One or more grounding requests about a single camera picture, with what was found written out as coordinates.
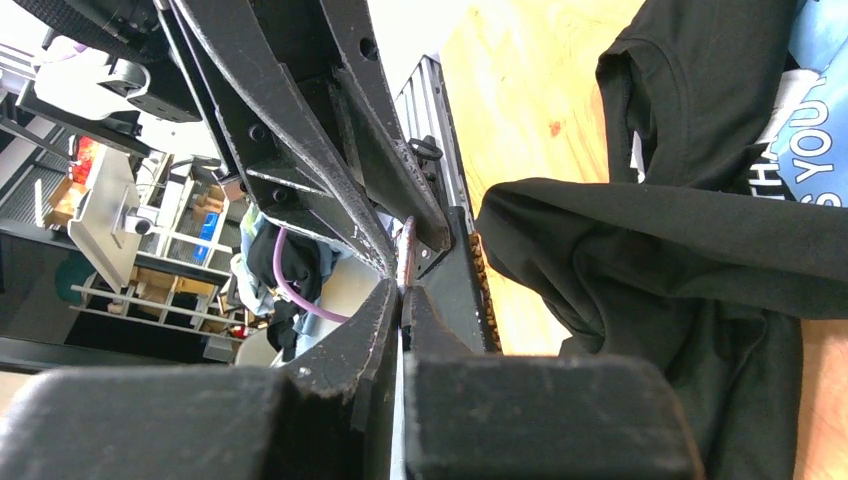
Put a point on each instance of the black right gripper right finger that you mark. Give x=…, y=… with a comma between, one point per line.
x=488, y=416

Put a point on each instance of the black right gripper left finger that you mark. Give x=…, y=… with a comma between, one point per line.
x=325, y=415

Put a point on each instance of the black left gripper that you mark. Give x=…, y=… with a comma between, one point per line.
x=291, y=93

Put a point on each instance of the round colourful brooch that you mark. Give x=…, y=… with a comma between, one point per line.
x=406, y=247

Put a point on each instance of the black printed t-shirt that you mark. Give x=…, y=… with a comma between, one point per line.
x=695, y=255

